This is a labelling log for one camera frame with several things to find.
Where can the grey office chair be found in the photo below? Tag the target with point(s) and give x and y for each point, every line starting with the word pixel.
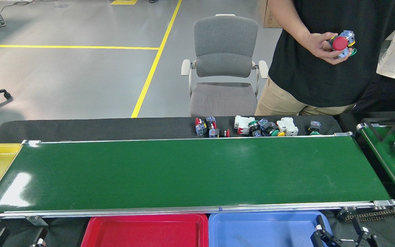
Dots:
pixel 225 37

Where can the red plastic tray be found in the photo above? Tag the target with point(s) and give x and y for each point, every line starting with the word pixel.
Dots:
pixel 142 233

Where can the brown cardboard box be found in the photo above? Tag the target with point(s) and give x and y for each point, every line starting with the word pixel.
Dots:
pixel 269 17

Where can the person's right forearm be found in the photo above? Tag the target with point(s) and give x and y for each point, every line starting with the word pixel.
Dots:
pixel 286 24

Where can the long green conveyor belt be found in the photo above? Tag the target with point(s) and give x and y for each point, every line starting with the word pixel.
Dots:
pixel 183 171

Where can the green feeder conveyor belt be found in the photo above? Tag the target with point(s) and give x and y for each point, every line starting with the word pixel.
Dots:
pixel 389 164

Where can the blue plastic tray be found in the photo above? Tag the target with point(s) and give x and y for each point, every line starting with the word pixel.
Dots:
pixel 259 231

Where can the person's right hand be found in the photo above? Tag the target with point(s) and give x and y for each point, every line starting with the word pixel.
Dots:
pixel 317 46

